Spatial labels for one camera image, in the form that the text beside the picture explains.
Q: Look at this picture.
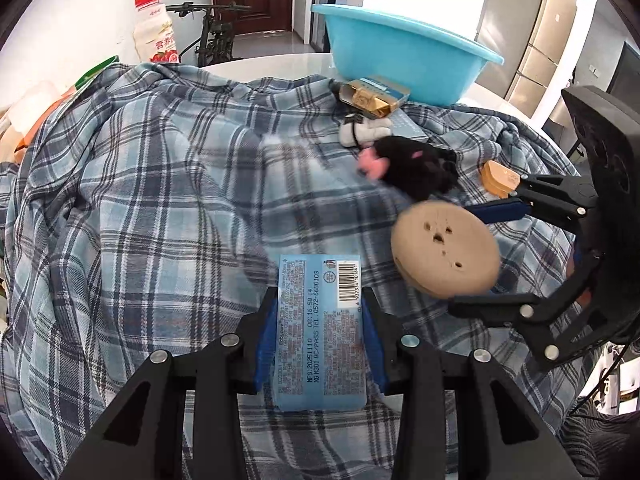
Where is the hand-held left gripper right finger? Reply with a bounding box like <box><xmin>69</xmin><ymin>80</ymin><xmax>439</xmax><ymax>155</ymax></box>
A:
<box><xmin>361</xmin><ymin>287</ymin><xmax>583</xmax><ymax>480</ymax></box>

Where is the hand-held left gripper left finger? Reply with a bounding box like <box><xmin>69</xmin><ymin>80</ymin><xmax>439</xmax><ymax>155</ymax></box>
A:
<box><xmin>60</xmin><ymin>287</ymin><xmax>281</xmax><ymax>480</ymax></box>

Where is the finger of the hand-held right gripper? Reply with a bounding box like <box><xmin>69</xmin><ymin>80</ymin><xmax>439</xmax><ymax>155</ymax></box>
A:
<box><xmin>465</xmin><ymin>172</ymin><xmax>601</xmax><ymax>235</ymax></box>
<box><xmin>447</xmin><ymin>255</ymin><xmax>608</xmax><ymax>372</ymax></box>

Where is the light blue barcode tissue pack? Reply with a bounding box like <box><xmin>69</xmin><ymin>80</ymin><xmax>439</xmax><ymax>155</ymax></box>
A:
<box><xmin>276</xmin><ymin>254</ymin><xmax>368</xmax><ymax>413</ymax></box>

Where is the beige round disc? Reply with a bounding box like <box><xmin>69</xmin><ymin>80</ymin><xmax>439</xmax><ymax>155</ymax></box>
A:
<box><xmin>390</xmin><ymin>200</ymin><xmax>501</xmax><ymax>297</ymax></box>

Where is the black plush toy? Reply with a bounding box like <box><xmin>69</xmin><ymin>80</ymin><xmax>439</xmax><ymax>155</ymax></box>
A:
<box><xmin>357</xmin><ymin>136</ymin><xmax>458</xmax><ymax>201</ymax></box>

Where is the blue plastic basin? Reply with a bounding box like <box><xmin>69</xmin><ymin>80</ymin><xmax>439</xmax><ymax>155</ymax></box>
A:
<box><xmin>311</xmin><ymin>4</ymin><xmax>505</xmax><ymax>107</ymax></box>

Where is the green container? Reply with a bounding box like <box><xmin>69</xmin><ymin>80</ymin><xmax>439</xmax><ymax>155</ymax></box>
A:
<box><xmin>74</xmin><ymin>55</ymin><xmax>121</xmax><ymax>92</ymax></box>

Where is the grey blue flat box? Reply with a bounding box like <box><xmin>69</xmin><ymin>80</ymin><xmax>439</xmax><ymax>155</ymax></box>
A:
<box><xmin>387</xmin><ymin>110</ymin><xmax>428</xmax><ymax>142</ymax></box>

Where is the silver refrigerator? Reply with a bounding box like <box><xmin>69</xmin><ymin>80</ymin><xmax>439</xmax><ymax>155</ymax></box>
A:
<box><xmin>475</xmin><ymin>0</ymin><xmax>603</xmax><ymax>116</ymax></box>

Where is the person's dark striped clothing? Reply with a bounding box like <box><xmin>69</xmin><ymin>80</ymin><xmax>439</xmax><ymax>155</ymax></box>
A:
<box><xmin>555</xmin><ymin>400</ymin><xmax>640</xmax><ymax>480</ymax></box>

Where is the blue plaid cloth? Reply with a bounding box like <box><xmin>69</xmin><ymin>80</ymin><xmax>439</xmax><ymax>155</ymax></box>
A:
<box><xmin>0</xmin><ymin>62</ymin><xmax>601</xmax><ymax>480</ymax></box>

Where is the gold cigarette pack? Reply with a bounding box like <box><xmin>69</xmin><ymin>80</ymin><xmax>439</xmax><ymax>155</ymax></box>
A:
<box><xmin>339</xmin><ymin>80</ymin><xmax>396</xmax><ymax>120</ymax></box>

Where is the black framed glass door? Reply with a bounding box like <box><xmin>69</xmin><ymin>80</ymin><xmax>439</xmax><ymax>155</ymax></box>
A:
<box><xmin>310</xmin><ymin>0</ymin><xmax>368</xmax><ymax>53</ymax></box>

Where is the black electric bike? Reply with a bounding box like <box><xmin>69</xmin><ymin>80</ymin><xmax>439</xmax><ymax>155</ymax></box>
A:
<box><xmin>166</xmin><ymin>2</ymin><xmax>252</xmax><ymax>68</ymax></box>

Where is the white drink bottle red cap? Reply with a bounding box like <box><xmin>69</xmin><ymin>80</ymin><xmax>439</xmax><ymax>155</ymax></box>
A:
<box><xmin>132</xmin><ymin>0</ymin><xmax>180</xmax><ymax>65</ymax></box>

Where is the small white plush keychain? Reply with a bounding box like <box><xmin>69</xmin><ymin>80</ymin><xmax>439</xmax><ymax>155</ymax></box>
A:
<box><xmin>339</xmin><ymin>114</ymin><xmax>393</xmax><ymax>148</ymax></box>

